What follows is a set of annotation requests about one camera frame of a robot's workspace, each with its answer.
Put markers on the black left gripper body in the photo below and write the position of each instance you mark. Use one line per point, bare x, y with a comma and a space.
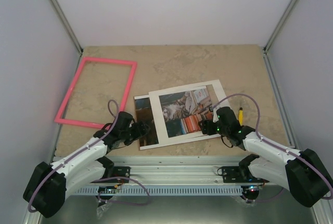
134, 135

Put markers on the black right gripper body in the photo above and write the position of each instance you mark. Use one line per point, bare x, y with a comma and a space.
207, 126

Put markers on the white mat board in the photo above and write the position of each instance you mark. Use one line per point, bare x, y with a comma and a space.
216, 93

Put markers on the cat photo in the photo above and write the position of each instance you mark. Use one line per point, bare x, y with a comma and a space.
182, 111

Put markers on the yellow screwdriver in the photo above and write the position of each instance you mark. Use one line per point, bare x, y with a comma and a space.
241, 115

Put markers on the pink picture frame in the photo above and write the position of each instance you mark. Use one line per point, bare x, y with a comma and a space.
60, 120

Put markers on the brown backing board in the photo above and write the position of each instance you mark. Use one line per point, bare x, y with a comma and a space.
159, 145

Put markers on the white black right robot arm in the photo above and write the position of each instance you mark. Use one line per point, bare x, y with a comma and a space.
302, 173

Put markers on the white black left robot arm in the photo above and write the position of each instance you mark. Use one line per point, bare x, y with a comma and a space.
51, 184

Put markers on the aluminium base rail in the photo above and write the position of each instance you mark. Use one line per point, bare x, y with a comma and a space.
159, 170

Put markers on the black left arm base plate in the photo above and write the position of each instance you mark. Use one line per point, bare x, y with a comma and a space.
117, 171

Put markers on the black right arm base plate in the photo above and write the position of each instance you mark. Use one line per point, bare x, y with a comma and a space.
232, 174

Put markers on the grey slotted cable duct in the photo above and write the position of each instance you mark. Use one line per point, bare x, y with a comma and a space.
133, 190

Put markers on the right aluminium corner post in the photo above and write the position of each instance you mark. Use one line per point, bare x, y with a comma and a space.
282, 21

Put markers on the aluminium corner post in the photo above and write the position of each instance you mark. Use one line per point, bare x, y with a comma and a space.
66, 25
282, 21

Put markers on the left aluminium corner post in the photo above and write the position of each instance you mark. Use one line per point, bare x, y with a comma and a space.
66, 25

